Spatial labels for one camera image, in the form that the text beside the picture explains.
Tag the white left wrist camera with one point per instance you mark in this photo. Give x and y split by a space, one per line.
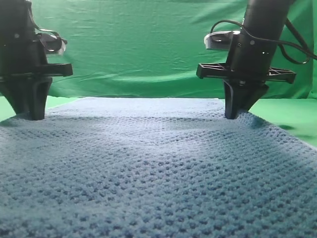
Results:
52 44

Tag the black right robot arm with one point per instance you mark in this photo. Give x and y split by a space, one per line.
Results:
263 21

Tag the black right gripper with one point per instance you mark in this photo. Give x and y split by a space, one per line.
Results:
247 60

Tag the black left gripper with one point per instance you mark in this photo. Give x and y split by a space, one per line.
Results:
22 57

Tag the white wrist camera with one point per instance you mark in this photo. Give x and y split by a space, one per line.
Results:
52 44
220 40

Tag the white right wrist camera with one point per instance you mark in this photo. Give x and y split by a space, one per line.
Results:
220 40

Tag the blue waffle-weave towel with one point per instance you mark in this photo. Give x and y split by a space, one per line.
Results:
154 168

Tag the green backdrop cloth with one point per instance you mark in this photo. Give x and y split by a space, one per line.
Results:
137 48

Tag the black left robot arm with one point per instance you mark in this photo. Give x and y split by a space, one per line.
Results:
16 17

